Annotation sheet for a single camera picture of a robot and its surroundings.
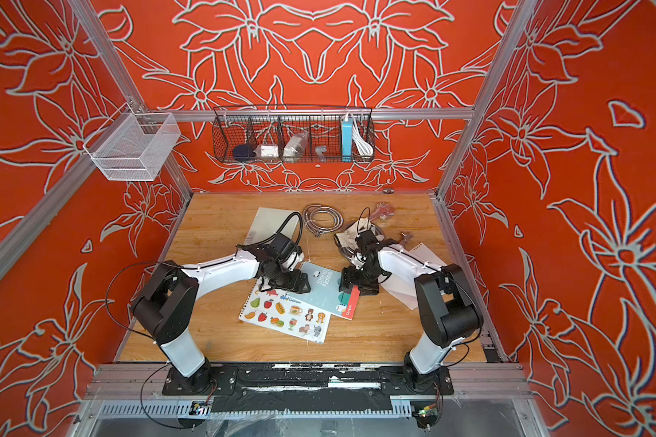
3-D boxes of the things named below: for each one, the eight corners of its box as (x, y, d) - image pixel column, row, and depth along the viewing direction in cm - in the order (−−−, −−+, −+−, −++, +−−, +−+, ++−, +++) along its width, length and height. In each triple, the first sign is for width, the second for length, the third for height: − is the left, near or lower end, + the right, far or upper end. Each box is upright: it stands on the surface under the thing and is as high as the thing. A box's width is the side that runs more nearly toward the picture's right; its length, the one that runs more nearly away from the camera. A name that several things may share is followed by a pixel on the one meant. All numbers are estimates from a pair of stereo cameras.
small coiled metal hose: (311, 237, 107) (311, 233, 104) (299, 212, 115) (298, 208, 113) (345, 226, 110) (345, 221, 108) (331, 202, 119) (331, 198, 117)
